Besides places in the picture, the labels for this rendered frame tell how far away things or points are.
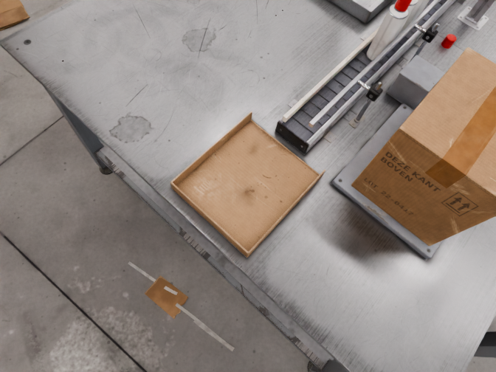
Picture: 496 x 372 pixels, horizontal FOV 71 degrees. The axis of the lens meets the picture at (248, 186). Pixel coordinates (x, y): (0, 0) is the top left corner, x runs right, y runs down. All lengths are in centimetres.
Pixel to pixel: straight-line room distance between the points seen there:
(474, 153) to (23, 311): 174
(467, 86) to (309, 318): 60
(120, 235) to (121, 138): 86
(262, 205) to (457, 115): 47
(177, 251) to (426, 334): 114
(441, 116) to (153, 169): 67
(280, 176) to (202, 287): 88
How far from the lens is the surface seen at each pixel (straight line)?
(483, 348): 155
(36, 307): 184
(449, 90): 84
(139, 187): 160
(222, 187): 90
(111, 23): 129
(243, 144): 96
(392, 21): 109
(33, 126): 221
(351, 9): 138
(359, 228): 93
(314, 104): 101
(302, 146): 96
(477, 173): 76
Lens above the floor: 166
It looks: 65 degrees down
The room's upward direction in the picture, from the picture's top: 11 degrees clockwise
